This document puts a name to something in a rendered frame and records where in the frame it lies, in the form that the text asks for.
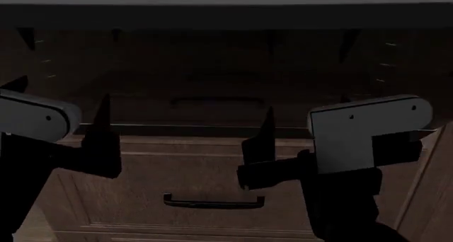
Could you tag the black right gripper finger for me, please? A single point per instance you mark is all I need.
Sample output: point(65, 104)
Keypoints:
point(262, 143)

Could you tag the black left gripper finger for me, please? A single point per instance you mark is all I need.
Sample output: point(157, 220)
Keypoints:
point(18, 84)
point(103, 146)

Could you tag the dark wooden drawer front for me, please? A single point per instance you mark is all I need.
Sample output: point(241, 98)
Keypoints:
point(212, 114)

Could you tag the brown wooden drawer front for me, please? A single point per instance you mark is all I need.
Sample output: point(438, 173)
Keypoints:
point(198, 173)

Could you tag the grey countertop edge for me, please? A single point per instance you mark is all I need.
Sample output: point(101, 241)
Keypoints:
point(226, 5)

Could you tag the brown wooden cabinet side panel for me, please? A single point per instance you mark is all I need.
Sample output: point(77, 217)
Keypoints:
point(430, 194)

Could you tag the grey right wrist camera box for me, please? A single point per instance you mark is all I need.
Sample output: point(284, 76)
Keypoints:
point(339, 141)

